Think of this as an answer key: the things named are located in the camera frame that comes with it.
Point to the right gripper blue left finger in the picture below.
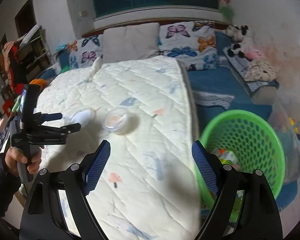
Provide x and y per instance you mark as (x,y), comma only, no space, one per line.
(96,164)

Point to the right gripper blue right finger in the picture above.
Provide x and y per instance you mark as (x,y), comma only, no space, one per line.
(201,158)

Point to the clear jelly cup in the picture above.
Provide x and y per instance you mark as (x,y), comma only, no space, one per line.
(119,121)
(83,117)

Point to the green plastic basket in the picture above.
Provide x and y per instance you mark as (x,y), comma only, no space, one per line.
(252,140)

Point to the green yellow drink bottle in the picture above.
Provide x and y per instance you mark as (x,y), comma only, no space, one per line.
(226,157)

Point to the person's left hand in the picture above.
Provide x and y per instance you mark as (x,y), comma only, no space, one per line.
(14,156)

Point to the red stool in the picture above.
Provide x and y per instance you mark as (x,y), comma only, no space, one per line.
(7,107)

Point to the orange fox plush toy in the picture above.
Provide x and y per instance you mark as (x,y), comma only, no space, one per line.
(40,82)

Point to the white quilted bed cover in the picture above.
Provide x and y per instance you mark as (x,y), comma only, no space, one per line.
(148,189)

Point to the blue bed sheet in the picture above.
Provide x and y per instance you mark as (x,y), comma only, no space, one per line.
(222,89)

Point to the clothes rack with clothes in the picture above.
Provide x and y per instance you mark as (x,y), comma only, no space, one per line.
(23,60)

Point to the left butterfly pillow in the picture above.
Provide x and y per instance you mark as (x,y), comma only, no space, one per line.
(83,52)

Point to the butterfly pillow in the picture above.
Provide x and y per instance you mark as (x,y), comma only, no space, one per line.
(193,43)
(83,52)

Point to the spotted beige cloth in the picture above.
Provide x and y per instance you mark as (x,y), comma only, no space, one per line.
(260,70)

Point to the pink plush toy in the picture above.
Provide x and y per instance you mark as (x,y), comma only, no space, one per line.
(253,54)

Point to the right butterfly pillow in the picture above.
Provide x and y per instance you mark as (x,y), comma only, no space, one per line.
(193,43)

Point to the grey pillow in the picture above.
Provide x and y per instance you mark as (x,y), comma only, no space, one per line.
(133,42)

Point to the black white cow plush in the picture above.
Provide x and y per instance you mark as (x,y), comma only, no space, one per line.
(239,35)

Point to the hanging flower decoration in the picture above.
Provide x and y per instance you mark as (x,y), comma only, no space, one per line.
(226,9)

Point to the black phone on mount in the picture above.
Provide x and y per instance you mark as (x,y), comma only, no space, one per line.
(27,116)

